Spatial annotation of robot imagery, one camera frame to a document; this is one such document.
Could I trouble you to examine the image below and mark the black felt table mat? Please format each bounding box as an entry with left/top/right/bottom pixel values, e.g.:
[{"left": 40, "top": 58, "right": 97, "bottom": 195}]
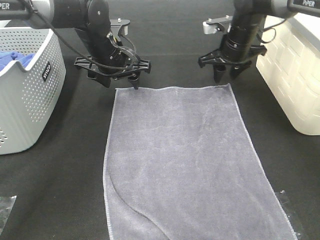
[{"left": 0, "top": 0, "right": 320, "bottom": 240}]

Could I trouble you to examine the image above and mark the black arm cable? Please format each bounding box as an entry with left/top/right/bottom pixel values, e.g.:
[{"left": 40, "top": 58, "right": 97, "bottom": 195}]
[
  {"left": 256, "top": 17, "right": 291, "bottom": 45},
  {"left": 17, "top": 0, "right": 142, "bottom": 76}
]

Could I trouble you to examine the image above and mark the grey perforated laundry basket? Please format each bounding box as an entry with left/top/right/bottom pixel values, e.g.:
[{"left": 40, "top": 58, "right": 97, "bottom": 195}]
[{"left": 0, "top": 27, "right": 66, "bottom": 155}]

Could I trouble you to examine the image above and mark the clear tape strip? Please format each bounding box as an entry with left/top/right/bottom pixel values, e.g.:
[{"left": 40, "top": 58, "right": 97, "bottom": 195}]
[
  {"left": 0, "top": 195, "right": 17, "bottom": 234},
  {"left": 275, "top": 190, "right": 309, "bottom": 240}
]

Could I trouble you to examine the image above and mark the blue towel in basket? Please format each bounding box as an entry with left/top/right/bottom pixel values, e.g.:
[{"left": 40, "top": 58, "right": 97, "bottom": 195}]
[{"left": 0, "top": 51, "right": 35, "bottom": 71}]

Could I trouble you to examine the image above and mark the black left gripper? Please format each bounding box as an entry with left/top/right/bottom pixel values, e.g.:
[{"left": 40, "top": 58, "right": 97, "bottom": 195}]
[{"left": 74, "top": 47, "right": 151, "bottom": 90}]

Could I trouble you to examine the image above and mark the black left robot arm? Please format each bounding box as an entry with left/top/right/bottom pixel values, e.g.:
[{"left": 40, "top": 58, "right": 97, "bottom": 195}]
[{"left": 0, "top": 0, "right": 152, "bottom": 90}]

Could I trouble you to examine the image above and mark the clear tape strip right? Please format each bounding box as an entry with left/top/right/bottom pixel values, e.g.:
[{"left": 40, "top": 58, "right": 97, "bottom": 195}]
[{"left": 275, "top": 190, "right": 309, "bottom": 240}]

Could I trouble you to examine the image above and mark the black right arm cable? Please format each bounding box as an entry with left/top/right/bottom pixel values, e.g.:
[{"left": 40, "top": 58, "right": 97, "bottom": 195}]
[{"left": 256, "top": 17, "right": 291, "bottom": 45}]

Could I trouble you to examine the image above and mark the grey microfibre towel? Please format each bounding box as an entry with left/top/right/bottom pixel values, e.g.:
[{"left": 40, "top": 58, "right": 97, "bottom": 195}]
[{"left": 103, "top": 84, "right": 296, "bottom": 240}]

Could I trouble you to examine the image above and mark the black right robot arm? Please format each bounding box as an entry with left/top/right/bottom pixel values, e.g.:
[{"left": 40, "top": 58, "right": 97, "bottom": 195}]
[{"left": 198, "top": 0, "right": 320, "bottom": 83}]

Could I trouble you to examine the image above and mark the clear tape strip left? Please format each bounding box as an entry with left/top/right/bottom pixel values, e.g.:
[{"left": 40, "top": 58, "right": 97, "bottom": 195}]
[{"left": 0, "top": 195, "right": 17, "bottom": 234}]

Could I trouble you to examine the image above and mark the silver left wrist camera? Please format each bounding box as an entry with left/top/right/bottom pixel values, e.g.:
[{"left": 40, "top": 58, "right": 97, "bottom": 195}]
[{"left": 110, "top": 18, "right": 131, "bottom": 36}]

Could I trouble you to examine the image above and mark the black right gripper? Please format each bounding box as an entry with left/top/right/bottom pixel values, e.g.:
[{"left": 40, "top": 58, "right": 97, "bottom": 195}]
[{"left": 198, "top": 37, "right": 267, "bottom": 83}]

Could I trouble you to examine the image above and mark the cream white storage basket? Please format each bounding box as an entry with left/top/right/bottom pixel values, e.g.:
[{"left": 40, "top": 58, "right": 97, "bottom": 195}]
[{"left": 256, "top": 13, "right": 320, "bottom": 136}]

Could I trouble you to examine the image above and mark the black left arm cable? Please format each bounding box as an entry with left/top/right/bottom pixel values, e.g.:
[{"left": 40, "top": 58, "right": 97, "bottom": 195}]
[{"left": 17, "top": 0, "right": 142, "bottom": 76}]

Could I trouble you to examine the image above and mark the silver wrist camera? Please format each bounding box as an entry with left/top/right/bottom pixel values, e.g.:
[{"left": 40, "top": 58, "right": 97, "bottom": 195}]
[
  {"left": 110, "top": 18, "right": 131, "bottom": 36},
  {"left": 202, "top": 15, "right": 233, "bottom": 35}
]

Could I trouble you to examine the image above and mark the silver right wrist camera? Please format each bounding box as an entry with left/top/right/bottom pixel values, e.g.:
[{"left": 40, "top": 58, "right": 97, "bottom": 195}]
[{"left": 202, "top": 15, "right": 233, "bottom": 35}]

